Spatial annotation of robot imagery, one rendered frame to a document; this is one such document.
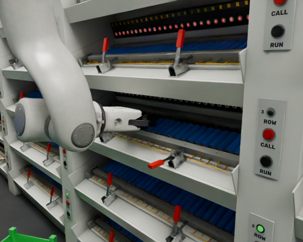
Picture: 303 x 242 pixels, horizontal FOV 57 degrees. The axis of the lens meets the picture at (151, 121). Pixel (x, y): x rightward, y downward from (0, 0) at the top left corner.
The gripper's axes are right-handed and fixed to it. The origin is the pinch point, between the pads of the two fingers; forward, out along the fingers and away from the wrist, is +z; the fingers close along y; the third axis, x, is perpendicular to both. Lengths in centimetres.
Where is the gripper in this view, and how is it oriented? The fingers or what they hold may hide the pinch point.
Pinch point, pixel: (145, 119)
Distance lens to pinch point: 73.7
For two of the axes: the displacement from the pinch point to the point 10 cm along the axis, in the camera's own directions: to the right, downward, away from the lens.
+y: -6.8, -1.5, 7.2
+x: -0.9, 9.9, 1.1
